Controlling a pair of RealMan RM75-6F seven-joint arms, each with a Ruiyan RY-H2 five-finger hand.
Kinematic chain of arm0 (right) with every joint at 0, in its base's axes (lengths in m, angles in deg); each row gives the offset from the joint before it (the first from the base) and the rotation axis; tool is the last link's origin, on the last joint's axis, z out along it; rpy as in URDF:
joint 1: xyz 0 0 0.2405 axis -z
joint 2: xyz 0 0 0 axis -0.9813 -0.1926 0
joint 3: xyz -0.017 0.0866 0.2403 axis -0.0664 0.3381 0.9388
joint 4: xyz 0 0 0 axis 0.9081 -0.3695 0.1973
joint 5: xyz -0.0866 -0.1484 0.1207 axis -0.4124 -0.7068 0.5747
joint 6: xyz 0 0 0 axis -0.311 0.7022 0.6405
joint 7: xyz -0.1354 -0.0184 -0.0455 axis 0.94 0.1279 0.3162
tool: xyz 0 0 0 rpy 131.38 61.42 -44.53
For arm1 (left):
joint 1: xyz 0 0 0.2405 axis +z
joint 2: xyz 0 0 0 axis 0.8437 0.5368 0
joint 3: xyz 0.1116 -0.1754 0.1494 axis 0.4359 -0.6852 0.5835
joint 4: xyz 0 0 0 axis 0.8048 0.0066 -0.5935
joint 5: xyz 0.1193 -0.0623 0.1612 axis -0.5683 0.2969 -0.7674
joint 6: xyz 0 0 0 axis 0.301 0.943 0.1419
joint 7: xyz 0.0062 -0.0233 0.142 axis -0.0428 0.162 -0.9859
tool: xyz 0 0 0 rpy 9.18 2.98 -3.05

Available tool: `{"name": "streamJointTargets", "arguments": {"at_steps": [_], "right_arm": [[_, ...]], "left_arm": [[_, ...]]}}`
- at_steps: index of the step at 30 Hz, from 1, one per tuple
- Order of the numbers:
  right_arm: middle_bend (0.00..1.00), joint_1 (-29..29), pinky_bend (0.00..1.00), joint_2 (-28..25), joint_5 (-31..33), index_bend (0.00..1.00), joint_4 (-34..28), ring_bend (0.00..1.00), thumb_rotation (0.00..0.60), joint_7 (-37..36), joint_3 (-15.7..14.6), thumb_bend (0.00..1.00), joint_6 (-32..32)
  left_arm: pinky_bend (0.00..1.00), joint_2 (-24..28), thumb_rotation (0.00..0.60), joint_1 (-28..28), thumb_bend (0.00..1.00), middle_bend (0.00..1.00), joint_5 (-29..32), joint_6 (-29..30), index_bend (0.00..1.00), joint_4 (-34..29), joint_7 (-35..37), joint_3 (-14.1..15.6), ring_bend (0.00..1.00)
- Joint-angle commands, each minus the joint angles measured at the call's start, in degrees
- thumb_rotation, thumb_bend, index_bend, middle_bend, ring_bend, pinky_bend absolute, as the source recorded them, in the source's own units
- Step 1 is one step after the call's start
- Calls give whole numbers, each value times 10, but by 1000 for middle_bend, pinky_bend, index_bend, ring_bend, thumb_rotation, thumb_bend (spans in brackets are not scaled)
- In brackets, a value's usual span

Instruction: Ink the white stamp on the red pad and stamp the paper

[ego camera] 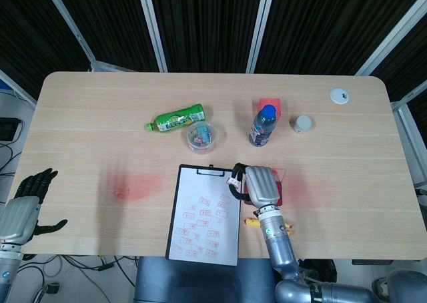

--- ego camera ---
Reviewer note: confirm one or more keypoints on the grey blue robot torso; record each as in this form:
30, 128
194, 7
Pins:
187, 279

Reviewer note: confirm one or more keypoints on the black clipboard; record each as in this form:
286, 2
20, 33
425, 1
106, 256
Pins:
171, 223

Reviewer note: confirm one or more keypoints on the green tea plastic bottle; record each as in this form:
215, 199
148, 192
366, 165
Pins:
175, 119

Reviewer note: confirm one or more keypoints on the white sneaker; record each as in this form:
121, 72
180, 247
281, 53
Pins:
380, 288

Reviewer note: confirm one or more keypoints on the white round desk grommet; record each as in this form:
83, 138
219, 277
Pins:
339, 96

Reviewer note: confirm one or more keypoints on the white partition post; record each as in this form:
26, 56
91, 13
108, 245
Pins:
153, 29
390, 37
262, 29
71, 29

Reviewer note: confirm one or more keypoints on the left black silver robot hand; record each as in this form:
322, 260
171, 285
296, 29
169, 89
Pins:
18, 216

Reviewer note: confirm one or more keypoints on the clear jar of binder clips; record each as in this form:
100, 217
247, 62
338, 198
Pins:
199, 137

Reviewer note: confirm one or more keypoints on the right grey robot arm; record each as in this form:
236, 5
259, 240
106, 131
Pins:
280, 249

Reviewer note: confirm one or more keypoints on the yellow rubber chicken toy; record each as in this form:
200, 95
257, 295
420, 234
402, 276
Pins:
250, 222

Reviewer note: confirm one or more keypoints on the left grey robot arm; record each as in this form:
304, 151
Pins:
8, 266

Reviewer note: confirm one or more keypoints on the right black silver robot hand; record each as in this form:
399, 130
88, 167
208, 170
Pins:
263, 186

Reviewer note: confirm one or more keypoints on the small stamp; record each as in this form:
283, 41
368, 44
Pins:
233, 182

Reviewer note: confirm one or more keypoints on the orange red block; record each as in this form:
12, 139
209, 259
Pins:
272, 102

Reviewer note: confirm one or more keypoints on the black box on floor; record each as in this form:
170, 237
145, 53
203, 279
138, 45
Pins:
8, 129

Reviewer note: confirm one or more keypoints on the red ink pad clear lid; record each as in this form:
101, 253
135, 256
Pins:
280, 191

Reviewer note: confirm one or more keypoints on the blue sports drink bottle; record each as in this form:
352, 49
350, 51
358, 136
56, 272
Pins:
262, 127

